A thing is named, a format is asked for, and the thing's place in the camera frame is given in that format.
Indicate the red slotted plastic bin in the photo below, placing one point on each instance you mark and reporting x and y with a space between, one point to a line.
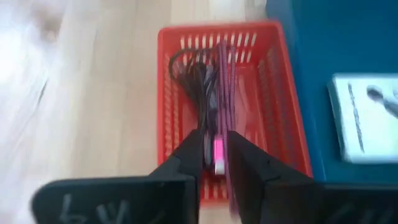
264 93

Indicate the white box with green side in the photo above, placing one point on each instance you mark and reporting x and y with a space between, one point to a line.
357 124

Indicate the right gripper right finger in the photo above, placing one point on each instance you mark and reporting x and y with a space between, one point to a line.
280 199

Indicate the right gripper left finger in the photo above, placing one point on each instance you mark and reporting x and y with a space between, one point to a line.
124 202

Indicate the teal plastic bin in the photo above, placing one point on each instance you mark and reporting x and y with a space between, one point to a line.
311 46

